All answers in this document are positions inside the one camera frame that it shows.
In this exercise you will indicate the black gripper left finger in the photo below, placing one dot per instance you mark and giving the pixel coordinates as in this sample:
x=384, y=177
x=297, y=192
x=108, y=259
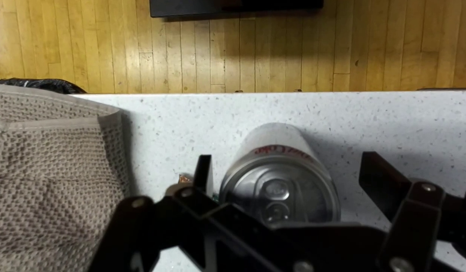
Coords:
x=202, y=174

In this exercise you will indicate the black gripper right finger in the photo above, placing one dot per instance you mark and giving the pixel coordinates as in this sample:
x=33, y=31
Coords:
x=383, y=176

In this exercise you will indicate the silver coke can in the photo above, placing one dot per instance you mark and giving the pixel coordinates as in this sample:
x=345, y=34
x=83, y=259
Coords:
x=277, y=171

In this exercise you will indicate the beige woven cloth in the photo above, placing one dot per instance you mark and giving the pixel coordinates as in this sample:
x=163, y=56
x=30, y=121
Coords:
x=45, y=176

